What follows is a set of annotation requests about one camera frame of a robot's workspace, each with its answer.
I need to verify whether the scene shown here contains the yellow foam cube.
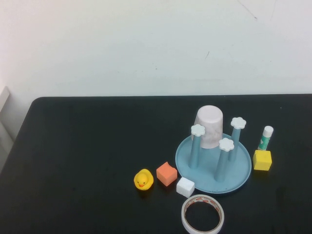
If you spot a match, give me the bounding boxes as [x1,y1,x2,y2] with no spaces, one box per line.
[252,149,273,171]

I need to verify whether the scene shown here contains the white green glue stick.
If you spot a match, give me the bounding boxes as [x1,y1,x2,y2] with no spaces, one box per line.
[257,125,274,151]

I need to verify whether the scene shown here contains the blue cup stand white caps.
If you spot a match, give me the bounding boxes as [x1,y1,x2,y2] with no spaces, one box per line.
[175,117,252,195]

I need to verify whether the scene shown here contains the white double-sided tape roll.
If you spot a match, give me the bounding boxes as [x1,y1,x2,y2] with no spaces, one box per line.
[181,194,225,234]

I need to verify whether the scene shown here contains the white foam cube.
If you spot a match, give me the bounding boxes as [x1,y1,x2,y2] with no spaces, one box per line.
[176,177,195,197]

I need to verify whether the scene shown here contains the yellow rubber duck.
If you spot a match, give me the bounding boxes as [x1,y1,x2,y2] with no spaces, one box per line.
[133,168,155,191]

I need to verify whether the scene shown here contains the pink plastic cup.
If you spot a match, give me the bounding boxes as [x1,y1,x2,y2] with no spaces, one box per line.
[196,104,224,150]

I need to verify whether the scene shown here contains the orange foam cube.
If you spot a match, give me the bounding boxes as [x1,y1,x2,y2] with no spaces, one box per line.
[156,161,178,188]

